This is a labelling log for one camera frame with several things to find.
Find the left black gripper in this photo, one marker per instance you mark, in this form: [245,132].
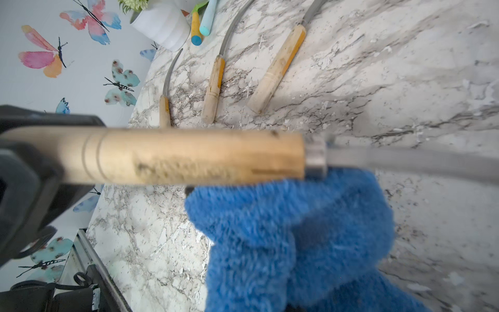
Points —
[33,195]

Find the blue rag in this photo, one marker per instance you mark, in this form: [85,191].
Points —
[294,245]

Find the light blue toy tool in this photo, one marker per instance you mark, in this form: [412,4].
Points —
[208,18]

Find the sickle wooden handle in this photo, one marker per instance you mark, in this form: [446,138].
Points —
[210,103]
[164,103]
[279,66]
[91,155]

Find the potted artificial plant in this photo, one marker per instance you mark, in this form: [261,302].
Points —
[164,23]

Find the green yellow toy brush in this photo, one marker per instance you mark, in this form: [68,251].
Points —
[196,36]

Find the aluminium front rail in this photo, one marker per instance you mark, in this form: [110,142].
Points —
[83,258]

